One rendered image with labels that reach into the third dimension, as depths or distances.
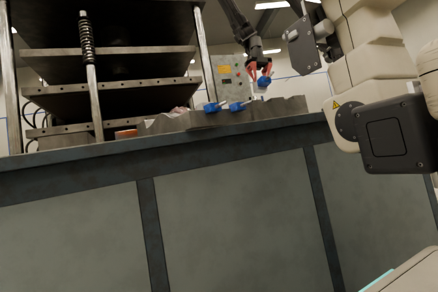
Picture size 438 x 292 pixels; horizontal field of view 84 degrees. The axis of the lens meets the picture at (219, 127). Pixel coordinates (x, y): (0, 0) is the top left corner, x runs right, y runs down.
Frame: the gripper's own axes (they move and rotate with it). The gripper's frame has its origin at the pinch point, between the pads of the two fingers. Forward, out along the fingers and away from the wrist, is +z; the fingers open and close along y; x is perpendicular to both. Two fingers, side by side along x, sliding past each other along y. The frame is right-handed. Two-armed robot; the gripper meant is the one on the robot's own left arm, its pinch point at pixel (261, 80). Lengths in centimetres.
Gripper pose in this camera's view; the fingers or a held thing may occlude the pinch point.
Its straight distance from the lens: 104.1
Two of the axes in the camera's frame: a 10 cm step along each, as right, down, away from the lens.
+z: 0.9, 9.5, -2.8
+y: -9.5, 0.0, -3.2
